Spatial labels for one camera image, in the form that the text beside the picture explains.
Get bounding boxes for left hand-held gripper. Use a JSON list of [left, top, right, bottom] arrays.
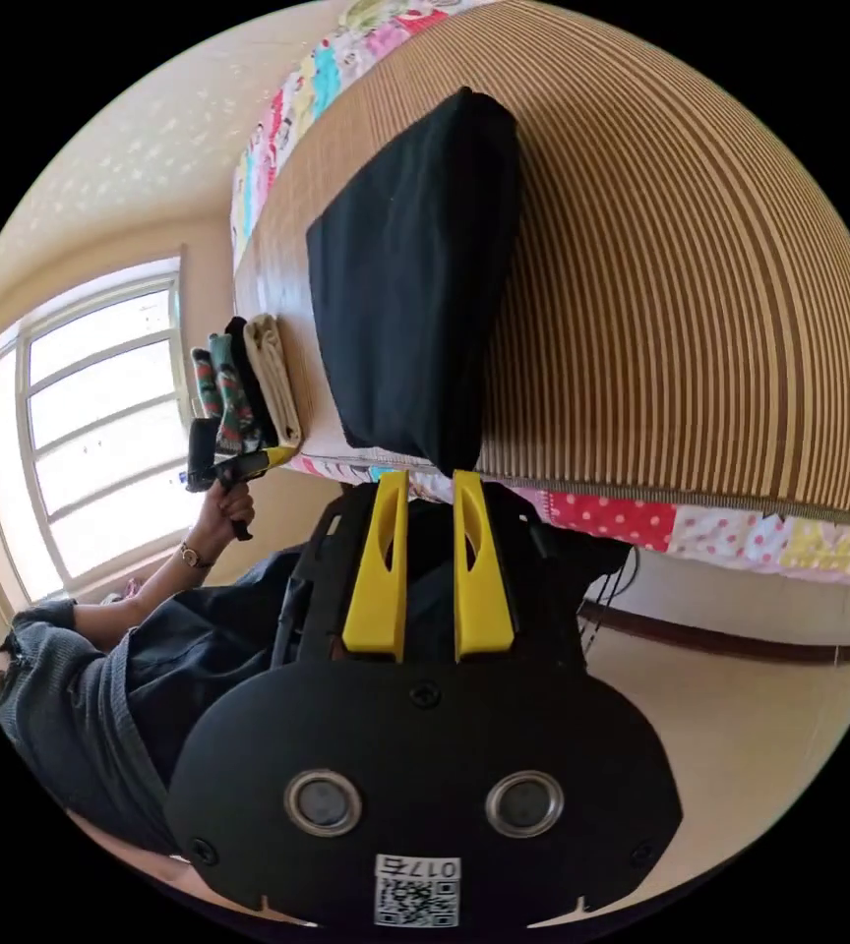
[[185, 417, 301, 542]]

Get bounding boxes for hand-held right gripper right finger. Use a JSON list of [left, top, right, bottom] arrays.
[[453, 468, 515, 663]]

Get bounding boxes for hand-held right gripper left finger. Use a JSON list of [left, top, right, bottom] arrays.
[[341, 469, 410, 664]]

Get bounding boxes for black pants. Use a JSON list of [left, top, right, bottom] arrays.
[[305, 86, 523, 479]]

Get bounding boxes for person's left forearm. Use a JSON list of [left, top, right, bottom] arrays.
[[70, 532, 216, 652]]

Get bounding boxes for person's left hand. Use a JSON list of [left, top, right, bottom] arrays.
[[189, 485, 257, 553]]

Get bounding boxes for pile of clothes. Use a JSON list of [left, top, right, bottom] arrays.
[[189, 312, 303, 457]]

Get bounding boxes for window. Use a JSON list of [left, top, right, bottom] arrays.
[[0, 254, 209, 591]]

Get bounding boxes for person's body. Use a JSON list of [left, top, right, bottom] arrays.
[[0, 545, 337, 886]]

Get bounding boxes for bed with striped woven mat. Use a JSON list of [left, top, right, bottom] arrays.
[[228, 0, 850, 587]]

